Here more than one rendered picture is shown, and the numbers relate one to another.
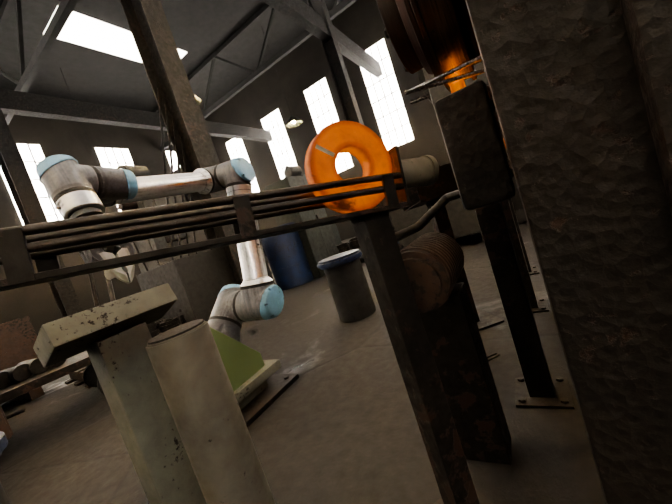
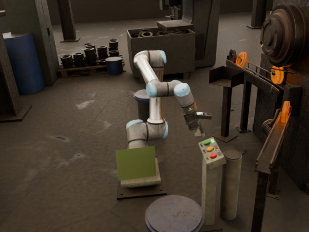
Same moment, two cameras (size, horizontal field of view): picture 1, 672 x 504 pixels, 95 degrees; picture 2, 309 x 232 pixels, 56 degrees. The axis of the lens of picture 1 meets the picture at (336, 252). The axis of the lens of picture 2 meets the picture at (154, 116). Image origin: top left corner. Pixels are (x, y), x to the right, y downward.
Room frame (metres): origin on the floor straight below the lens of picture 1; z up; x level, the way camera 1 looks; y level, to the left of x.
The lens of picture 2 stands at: (-0.36, 1.68, 1.60)
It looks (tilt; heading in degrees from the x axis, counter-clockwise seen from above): 26 degrees down; 324
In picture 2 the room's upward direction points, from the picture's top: 3 degrees counter-clockwise
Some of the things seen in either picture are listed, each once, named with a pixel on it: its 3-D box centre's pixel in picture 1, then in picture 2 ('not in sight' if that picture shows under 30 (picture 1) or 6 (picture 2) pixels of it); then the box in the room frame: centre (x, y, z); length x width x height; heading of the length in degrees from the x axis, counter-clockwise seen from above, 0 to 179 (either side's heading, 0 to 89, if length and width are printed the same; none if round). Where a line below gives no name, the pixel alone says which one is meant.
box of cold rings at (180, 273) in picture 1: (211, 283); not in sight; (3.96, 1.65, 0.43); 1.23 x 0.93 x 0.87; 146
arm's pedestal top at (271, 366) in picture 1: (232, 382); (140, 171); (1.35, 0.63, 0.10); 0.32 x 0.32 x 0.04; 57
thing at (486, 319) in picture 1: (447, 248); (224, 104); (1.40, -0.49, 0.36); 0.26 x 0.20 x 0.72; 3
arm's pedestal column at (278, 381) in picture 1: (237, 394); (140, 177); (1.35, 0.63, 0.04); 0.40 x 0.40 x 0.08; 57
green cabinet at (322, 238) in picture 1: (306, 227); (35, 37); (4.77, 0.31, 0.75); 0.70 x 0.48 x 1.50; 148
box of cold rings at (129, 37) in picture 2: (444, 211); (159, 51); (3.56, -1.35, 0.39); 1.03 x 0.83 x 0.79; 62
